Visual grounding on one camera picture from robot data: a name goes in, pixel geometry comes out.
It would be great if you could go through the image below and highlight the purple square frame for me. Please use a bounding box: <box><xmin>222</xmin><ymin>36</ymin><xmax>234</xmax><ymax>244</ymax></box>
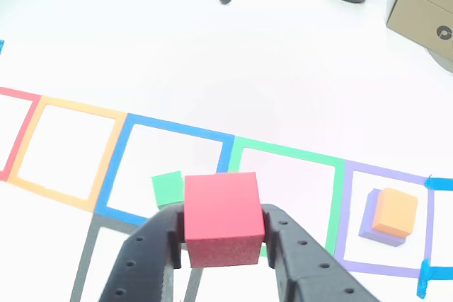
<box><xmin>334</xmin><ymin>159</ymin><xmax>435</xmax><ymax>279</ymax></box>

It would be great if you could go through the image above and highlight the green cube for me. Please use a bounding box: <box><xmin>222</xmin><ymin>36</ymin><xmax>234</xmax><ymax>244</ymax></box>
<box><xmin>151</xmin><ymin>170</ymin><xmax>185</xmax><ymax>210</ymax></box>

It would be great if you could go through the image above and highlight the orange cube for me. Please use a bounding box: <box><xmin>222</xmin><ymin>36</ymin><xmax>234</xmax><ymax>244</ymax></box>
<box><xmin>371</xmin><ymin>187</ymin><xmax>418</xmax><ymax>238</ymax></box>

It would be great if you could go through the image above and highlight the polymaker cardboard box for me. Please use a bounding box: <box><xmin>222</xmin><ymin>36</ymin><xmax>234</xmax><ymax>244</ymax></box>
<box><xmin>385</xmin><ymin>0</ymin><xmax>453</xmax><ymax>55</ymax></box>

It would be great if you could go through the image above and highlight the small red cube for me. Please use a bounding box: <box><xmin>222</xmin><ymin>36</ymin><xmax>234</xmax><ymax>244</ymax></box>
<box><xmin>183</xmin><ymin>171</ymin><xmax>266</xmax><ymax>268</ymax></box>

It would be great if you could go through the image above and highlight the blue square frame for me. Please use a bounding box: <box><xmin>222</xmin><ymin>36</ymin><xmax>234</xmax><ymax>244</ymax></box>
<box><xmin>94</xmin><ymin>113</ymin><xmax>236</xmax><ymax>227</ymax></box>

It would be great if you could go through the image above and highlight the orange square frame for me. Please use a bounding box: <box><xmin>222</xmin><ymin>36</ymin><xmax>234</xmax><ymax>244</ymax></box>
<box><xmin>7</xmin><ymin>95</ymin><xmax>127</xmax><ymax>213</ymax></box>

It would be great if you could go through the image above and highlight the large purple cube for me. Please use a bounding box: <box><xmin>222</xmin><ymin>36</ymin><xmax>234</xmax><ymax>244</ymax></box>
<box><xmin>357</xmin><ymin>188</ymin><xmax>407</xmax><ymax>247</ymax></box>

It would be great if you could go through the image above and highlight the red square frame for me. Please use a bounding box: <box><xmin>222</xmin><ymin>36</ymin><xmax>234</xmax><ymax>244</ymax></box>
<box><xmin>0</xmin><ymin>86</ymin><xmax>42</xmax><ymax>182</ymax></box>

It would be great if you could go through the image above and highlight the crumpled blue tape strip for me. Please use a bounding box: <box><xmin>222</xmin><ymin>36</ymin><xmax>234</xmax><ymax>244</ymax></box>
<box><xmin>416</xmin><ymin>259</ymin><xmax>432</xmax><ymax>299</ymax></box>

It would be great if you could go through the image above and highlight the grey round disc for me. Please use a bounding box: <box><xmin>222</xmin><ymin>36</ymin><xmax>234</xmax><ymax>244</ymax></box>
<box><xmin>426</xmin><ymin>49</ymin><xmax>453</xmax><ymax>75</ymax></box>

